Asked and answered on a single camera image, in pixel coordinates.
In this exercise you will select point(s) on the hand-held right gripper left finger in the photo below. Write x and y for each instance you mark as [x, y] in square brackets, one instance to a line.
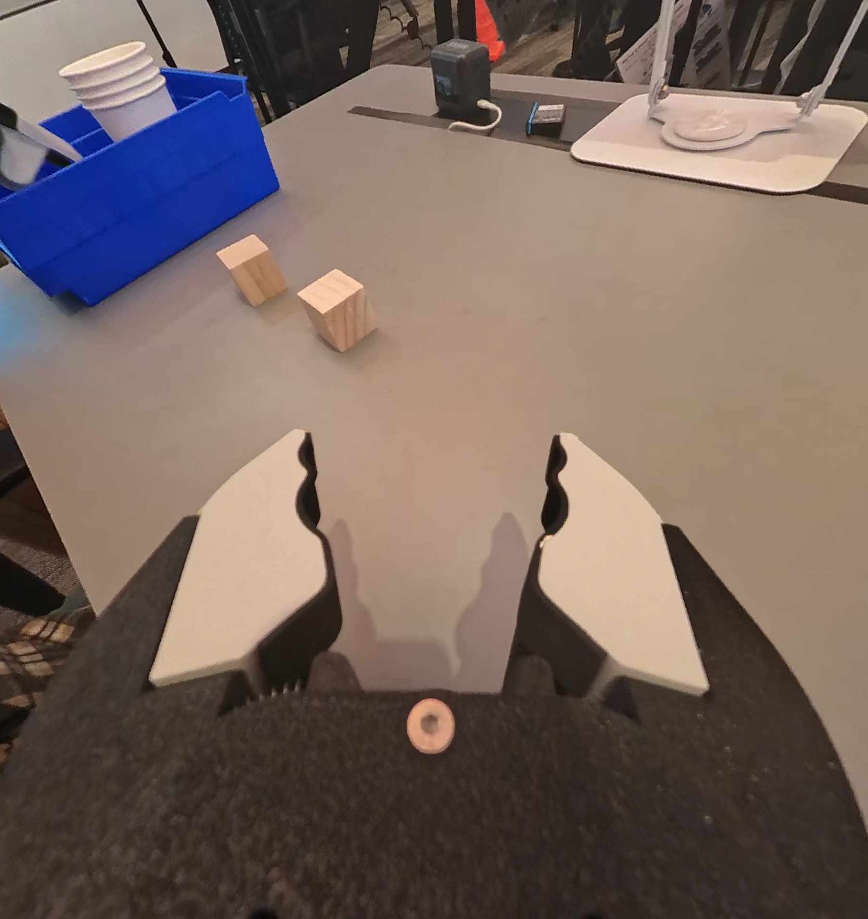
[251, 574]

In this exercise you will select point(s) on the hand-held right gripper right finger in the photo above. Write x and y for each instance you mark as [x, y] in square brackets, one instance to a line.
[617, 581]

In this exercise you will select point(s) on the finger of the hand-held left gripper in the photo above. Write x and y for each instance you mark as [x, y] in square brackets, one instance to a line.
[18, 165]
[46, 140]

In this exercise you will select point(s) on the stack of white paper cups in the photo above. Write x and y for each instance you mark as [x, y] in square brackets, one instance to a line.
[136, 118]

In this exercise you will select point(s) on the blue plastic bin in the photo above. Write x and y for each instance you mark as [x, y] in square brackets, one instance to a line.
[154, 201]

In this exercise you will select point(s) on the wooden cube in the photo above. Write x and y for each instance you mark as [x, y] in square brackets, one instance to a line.
[341, 312]
[254, 276]

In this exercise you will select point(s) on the black device with green display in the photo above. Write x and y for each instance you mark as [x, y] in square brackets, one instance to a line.
[461, 75]

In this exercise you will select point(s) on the white board stand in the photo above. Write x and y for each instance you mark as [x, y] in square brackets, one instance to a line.
[764, 151]

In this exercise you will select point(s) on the orange traffic cone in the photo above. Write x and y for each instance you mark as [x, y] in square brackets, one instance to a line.
[490, 32]

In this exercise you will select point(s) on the small black box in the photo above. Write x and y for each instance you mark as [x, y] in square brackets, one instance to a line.
[547, 118]

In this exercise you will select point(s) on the hanging printed paper sheet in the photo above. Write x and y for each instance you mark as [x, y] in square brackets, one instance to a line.
[707, 43]

